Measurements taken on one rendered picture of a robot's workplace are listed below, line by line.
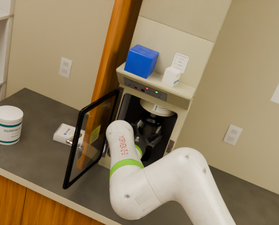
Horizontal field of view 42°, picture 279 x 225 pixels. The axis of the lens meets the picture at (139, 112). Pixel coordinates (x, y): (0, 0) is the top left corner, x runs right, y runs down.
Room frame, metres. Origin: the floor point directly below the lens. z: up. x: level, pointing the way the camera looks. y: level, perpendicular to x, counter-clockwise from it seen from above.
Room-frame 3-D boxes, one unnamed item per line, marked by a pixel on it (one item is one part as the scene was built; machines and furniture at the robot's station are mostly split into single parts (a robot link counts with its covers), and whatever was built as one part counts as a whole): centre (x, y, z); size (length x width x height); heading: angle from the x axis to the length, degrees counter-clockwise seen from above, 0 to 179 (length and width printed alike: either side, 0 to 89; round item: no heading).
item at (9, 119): (1.43, 0.59, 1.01); 0.13 x 0.13 x 0.15
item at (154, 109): (1.51, -0.07, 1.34); 0.18 x 0.18 x 0.05
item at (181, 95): (1.36, -0.03, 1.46); 0.32 x 0.11 x 0.10; 80
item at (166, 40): (1.54, -0.06, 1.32); 0.32 x 0.25 x 0.77; 80
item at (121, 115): (1.54, -0.06, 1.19); 0.26 x 0.24 x 0.35; 80
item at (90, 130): (1.28, 0.16, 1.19); 0.30 x 0.01 x 0.40; 162
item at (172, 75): (1.35, -0.08, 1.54); 0.05 x 0.05 x 0.06; 68
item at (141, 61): (1.38, 0.05, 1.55); 0.10 x 0.10 x 0.09; 80
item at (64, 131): (1.58, 0.30, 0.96); 0.16 x 0.12 x 0.04; 88
